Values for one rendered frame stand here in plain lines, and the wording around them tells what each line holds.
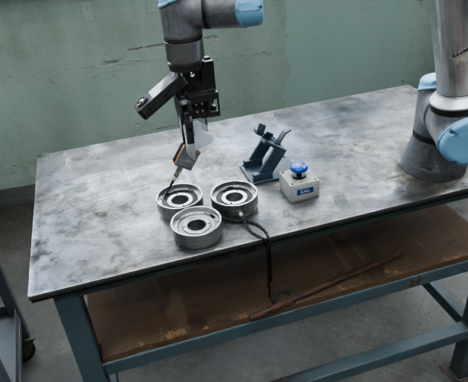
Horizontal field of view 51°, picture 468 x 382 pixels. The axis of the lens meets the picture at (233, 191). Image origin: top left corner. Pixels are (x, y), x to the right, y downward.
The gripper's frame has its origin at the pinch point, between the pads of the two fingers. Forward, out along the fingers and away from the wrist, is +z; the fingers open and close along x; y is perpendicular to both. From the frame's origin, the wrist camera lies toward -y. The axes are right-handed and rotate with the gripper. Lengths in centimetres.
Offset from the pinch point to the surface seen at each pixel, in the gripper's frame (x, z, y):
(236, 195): -4.2, 11.3, 8.9
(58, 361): 39, 93, -51
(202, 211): -8.7, 10.1, 0.0
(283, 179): -5.0, 9.2, 20.1
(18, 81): 156, 26, -51
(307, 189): -9.5, 10.3, 24.1
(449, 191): -19, 13, 55
